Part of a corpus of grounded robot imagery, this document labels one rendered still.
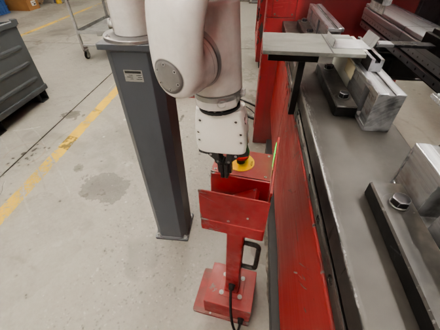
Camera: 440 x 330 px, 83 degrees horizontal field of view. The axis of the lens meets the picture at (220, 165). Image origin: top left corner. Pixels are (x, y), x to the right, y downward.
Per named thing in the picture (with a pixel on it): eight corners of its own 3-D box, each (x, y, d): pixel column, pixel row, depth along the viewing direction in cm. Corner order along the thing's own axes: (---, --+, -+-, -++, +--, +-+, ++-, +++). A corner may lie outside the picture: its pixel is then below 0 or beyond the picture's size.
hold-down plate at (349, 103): (315, 71, 87) (317, 63, 85) (330, 72, 87) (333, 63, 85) (332, 116, 65) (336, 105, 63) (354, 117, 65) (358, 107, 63)
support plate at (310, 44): (262, 35, 80) (262, 31, 79) (348, 38, 77) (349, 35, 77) (262, 54, 67) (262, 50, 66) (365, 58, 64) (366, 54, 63)
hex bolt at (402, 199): (385, 196, 41) (390, 190, 40) (403, 198, 40) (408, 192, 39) (392, 209, 39) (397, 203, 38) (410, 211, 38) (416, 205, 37)
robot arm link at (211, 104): (248, 78, 45) (248, 93, 47) (201, 76, 47) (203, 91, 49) (239, 99, 39) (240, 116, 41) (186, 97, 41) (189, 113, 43)
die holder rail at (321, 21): (305, 23, 138) (310, 3, 131) (316, 23, 137) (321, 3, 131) (321, 54, 101) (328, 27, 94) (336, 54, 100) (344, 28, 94)
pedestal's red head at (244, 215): (220, 176, 79) (220, 128, 67) (270, 184, 76) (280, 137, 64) (200, 228, 65) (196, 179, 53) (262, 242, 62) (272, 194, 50)
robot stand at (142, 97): (155, 238, 137) (93, 44, 70) (164, 212, 150) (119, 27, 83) (188, 241, 135) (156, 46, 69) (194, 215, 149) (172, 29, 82)
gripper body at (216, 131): (251, 90, 46) (251, 140, 53) (198, 88, 48) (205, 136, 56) (243, 110, 40) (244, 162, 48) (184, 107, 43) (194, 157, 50)
